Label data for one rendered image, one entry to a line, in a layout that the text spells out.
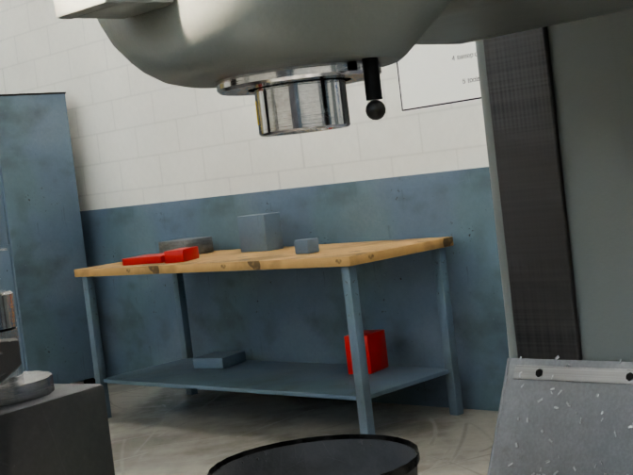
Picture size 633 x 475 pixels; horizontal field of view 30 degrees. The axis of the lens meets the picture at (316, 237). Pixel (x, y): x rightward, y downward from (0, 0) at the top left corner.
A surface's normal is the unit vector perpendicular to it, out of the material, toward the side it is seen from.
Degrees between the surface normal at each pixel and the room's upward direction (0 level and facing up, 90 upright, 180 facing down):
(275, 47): 147
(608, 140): 90
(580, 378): 63
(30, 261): 90
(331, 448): 86
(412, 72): 90
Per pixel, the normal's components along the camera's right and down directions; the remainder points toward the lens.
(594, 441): -0.68, -0.32
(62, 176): 0.70, -0.04
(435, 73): -0.70, 0.12
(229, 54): -0.04, 0.90
